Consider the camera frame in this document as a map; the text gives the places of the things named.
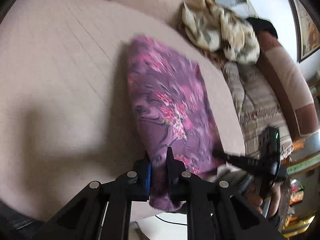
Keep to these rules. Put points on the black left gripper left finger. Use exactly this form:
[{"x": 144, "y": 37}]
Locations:
[{"x": 141, "y": 188}]

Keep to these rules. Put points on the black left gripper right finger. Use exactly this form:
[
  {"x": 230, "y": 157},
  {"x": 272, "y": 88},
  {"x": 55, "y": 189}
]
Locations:
[{"x": 174, "y": 169}]

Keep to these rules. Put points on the purple floral garment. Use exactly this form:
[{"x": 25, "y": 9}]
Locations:
[{"x": 170, "y": 102}]

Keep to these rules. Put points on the striped beige patterned blanket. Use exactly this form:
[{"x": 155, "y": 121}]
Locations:
[{"x": 256, "y": 107}]

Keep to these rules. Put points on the pink quilted sofa seat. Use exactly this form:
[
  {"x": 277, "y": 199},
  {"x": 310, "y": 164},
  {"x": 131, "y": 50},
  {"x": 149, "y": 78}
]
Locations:
[{"x": 65, "y": 115}]

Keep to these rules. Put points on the dark trousers leg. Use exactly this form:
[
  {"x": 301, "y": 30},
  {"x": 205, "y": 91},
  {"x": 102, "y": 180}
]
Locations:
[{"x": 15, "y": 225}]

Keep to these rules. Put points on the beige floral crumpled cloth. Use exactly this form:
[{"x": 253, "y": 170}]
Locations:
[{"x": 218, "y": 32}]

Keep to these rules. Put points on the framed wall picture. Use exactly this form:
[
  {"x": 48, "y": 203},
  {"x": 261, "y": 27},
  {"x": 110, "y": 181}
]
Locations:
[{"x": 306, "y": 31}]

